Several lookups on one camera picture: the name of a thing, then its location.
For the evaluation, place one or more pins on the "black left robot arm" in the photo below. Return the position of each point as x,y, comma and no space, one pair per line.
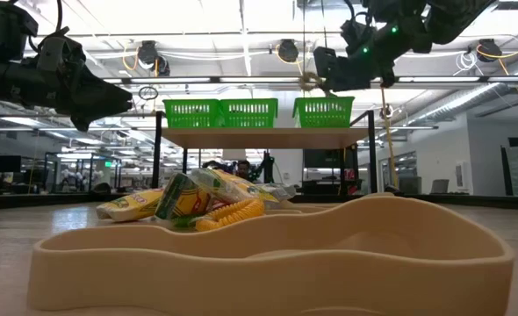
4,83

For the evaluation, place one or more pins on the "person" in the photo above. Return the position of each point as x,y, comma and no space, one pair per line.
243,169

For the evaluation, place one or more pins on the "yellow snack packets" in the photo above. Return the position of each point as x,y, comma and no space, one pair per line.
131,204
237,186

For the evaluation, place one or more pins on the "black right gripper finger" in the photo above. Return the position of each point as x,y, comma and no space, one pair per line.
335,84

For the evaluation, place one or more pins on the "green yellow crayon pack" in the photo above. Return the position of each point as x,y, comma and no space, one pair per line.
182,197

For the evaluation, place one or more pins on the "green plastic basket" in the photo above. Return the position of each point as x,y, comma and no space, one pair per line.
249,113
192,114
323,112

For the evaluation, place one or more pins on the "white wall device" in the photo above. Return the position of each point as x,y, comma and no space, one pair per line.
463,175

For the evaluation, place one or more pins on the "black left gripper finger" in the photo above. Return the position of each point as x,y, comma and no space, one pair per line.
112,102

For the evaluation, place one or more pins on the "black background monitor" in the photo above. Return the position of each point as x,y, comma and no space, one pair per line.
5,163

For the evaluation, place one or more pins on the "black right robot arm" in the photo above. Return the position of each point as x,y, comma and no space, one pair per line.
452,17

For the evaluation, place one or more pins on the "black background robot arm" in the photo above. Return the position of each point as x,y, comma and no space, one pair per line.
265,169

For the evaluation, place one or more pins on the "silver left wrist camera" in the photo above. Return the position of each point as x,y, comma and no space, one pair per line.
50,52

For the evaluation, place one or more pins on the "black round ceiling fixture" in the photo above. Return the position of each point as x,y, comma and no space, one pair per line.
488,49
147,55
288,50

